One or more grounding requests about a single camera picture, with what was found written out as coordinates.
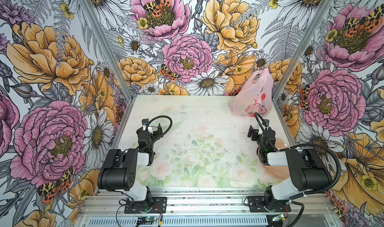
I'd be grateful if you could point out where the pink plastic bag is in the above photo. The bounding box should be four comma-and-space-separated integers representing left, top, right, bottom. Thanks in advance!
230, 69, 274, 117

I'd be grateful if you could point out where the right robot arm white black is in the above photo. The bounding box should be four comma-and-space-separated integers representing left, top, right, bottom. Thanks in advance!
248, 124, 338, 205

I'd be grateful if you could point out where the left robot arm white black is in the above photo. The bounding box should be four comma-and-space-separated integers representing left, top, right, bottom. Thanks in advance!
97, 119, 163, 205

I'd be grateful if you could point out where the pink flower-shaped plate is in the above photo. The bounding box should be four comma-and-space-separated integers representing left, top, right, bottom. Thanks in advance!
261, 138, 290, 181

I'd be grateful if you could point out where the right green circuit board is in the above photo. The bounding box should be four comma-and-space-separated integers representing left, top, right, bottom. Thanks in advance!
271, 214, 286, 222

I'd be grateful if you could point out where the green circuit board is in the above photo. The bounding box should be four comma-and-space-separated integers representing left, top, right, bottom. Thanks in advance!
136, 217, 158, 227
271, 214, 286, 222

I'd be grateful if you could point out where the left green circuit board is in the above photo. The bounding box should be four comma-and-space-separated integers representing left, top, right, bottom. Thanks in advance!
136, 217, 158, 227

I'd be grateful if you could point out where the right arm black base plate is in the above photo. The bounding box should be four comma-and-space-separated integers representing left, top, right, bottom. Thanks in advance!
244, 196, 291, 213

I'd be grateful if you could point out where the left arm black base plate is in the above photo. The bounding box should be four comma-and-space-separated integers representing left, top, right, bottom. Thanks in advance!
124, 197, 168, 214

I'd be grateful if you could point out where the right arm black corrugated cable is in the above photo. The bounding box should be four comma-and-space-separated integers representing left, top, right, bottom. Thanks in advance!
254, 112, 342, 198

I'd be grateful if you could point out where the aluminium rail frame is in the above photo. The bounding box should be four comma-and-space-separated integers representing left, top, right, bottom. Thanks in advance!
74, 187, 340, 227

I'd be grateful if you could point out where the left aluminium corner post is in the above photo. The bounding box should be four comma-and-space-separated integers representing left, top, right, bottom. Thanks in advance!
71, 0, 134, 102

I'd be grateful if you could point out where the aluminium corner post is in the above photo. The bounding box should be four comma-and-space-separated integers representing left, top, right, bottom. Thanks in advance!
271, 0, 341, 102
71, 0, 134, 102

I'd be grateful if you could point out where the right aluminium corner post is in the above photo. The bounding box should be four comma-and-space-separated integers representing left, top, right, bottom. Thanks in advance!
271, 0, 341, 102

